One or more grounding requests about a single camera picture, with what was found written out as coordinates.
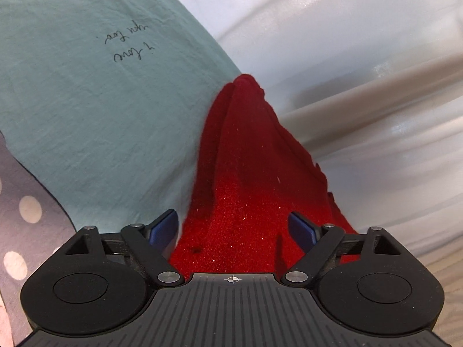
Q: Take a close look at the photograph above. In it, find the teal mushroom print bedsheet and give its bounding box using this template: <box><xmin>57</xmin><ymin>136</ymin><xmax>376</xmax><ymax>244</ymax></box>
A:
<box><xmin>0</xmin><ymin>0</ymin><xmax>242</xmax><ymax>347</ymax></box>

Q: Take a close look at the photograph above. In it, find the red knit garment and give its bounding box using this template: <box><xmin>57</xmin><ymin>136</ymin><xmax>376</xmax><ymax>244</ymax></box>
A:
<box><xmin>170</xmin><ymin>74</ymin><xmax>352</xmax><ymax>278</ymax></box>

